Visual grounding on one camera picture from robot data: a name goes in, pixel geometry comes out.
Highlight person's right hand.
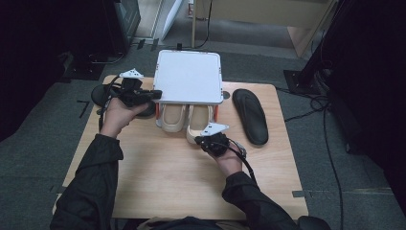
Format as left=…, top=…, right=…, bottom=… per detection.
left=209, top=142, right=247, bottom=178

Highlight left hand-held gripper black cable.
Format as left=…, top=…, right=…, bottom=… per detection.
left=98, top=76, right=125, bottom=132

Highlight black metal stand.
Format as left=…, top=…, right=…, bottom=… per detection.
left=282, top=0, right=352, bottom=96

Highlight hand-held gripper black cable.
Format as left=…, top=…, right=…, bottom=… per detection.
left=219, top=138, right=258, bottom=186
left=98, top=76, right=125, bottom=132

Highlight right hand-held gripper black cable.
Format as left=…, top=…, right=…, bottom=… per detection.
left=219, top=138, right=258, bottom=186

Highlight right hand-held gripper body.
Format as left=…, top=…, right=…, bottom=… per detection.
left=194, top=123, right=230, bottom=157

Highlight hanging black cable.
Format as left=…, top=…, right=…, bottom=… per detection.
left=194, top=0, right=214, bottom=51

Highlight person's left hand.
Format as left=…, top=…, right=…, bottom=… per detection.
left=99, top=97, right=149, bottom=139

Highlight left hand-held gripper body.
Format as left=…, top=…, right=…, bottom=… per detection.
left=111, top=67, right=151, bottom=108

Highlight dark cabinet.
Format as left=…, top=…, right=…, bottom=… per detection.
left=104, top=0, right=142, bottom=56

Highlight light wooden cabinet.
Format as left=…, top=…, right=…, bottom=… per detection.
left=191, top=0, right=339, bottom=58

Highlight black flip-flop sandal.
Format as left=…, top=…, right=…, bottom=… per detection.
left=232, top=88, right=270, bottom=147
left=90, top=83, right=157, bottom=119

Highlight black floor cables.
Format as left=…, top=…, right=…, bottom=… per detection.
left=276, top=85, right=345, bottom=224

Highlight white board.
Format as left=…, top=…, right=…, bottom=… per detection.
left=161, top=0, right=185, bottom=41

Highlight person's torso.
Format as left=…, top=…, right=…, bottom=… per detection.
left=123, top=216, right=266, bottom=230

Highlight white shoe rack orange legs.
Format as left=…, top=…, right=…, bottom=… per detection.
left=152, top=49, right=224, bottom=128

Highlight black floor plate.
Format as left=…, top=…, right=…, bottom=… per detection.
left=61, top=60, right=106, bottom=81

